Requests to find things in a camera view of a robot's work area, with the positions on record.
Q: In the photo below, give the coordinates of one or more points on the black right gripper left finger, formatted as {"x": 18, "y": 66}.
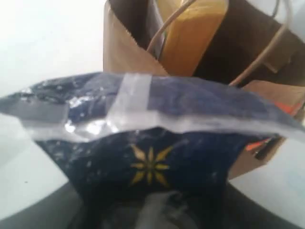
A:
{"x": 63, "y": 209}

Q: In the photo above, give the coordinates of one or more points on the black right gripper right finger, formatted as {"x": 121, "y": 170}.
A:
{"x": 240, "y": 212}

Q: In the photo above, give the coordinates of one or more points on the blue spaghetti packet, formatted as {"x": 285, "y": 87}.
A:
{"x": 143, "y": 151}

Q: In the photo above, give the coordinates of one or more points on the yellow grain container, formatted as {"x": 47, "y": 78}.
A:
{"x": 188, "y": 36}

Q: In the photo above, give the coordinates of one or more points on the brown paper bag with handles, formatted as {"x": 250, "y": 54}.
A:
{"x": 244, "y": 32}

